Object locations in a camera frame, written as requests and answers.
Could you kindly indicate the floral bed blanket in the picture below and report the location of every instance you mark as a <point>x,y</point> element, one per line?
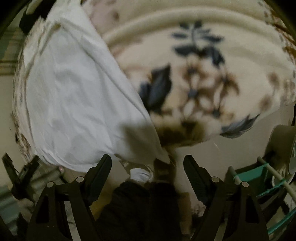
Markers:
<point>201,68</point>

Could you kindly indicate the green curtain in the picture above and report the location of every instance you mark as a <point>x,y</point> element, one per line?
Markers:
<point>11,43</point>

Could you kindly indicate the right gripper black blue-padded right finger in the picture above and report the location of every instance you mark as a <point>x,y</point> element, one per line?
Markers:
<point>199,178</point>

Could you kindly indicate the white t-shirt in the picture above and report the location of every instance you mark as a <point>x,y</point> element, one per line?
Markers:
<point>80,105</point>

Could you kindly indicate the teal drying rack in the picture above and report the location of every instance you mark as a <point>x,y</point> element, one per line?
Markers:
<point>272,191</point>

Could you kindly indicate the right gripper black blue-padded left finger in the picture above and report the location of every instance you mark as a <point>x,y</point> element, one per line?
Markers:
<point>95,179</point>

